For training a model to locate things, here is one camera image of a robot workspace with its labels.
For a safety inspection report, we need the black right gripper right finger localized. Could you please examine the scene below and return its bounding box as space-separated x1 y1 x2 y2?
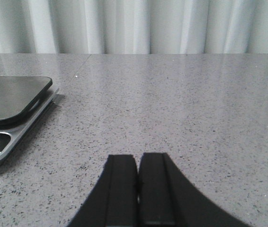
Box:
139 153 246 227

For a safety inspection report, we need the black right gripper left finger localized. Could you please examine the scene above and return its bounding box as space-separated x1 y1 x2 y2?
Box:
69 155 138 227

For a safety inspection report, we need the silver black kitchen scale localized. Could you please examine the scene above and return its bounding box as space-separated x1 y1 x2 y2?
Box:
0 76 59 165

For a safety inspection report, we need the white pleated curtain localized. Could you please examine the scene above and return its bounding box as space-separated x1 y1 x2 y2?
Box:
0 0 268 54

